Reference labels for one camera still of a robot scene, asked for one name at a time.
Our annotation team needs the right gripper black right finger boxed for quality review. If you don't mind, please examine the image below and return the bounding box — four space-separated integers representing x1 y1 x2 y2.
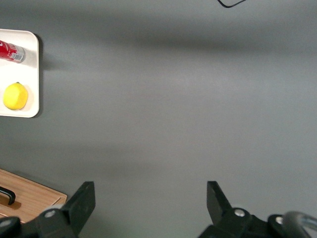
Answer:
198 180 269 238

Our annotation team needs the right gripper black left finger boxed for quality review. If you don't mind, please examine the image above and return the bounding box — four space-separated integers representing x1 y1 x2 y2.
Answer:
36 180 96 238

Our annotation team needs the beige plastic tray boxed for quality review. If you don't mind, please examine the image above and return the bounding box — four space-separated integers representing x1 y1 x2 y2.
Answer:
0 28 40 119

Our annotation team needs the wooden drawer cabinet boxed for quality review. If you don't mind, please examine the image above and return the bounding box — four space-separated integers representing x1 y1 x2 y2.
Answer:
0 168 68 224

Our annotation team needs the wooden lower drawer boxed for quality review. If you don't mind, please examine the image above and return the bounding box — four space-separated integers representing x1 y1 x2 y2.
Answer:
0 171 62 222

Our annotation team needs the yellow lemon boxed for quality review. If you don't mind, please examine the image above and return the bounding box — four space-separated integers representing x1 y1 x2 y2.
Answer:
2 81 29 111

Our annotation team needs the red soda can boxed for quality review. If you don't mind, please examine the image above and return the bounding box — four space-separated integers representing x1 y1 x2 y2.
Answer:
0 39 27 64

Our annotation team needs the lower drawer black handle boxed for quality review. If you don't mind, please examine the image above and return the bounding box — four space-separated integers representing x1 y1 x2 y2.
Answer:
0 187 22 210

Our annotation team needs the thin black table cable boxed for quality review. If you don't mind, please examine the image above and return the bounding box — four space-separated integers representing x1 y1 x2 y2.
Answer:
217 0 248 8

